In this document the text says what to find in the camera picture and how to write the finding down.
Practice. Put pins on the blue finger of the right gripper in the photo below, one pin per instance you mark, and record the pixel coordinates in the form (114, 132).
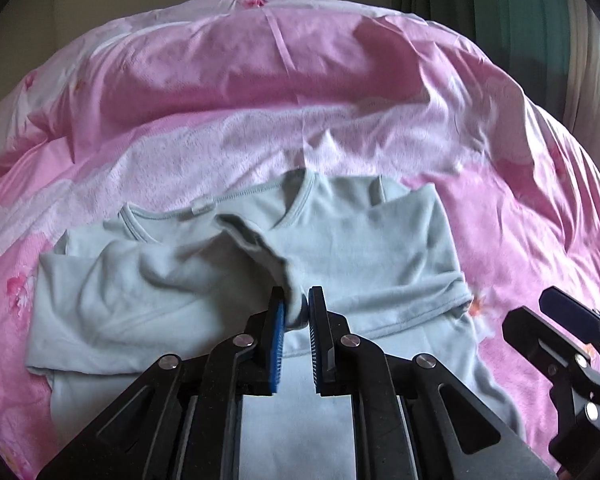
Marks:
(548, 350)
(574, 317)

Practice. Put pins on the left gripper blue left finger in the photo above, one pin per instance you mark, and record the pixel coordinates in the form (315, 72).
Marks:
(274, 337)

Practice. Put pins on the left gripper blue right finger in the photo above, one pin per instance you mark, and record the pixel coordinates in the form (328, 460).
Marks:
(320, 338)

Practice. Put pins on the light blue long-sleeve shirt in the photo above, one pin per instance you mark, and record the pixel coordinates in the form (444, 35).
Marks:
(260, 309)

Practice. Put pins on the pink floral duvet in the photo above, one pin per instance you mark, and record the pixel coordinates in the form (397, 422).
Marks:
(162, 172)

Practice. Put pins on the dark green curtain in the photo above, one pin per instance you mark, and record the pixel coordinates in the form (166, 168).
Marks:
(529, 39)

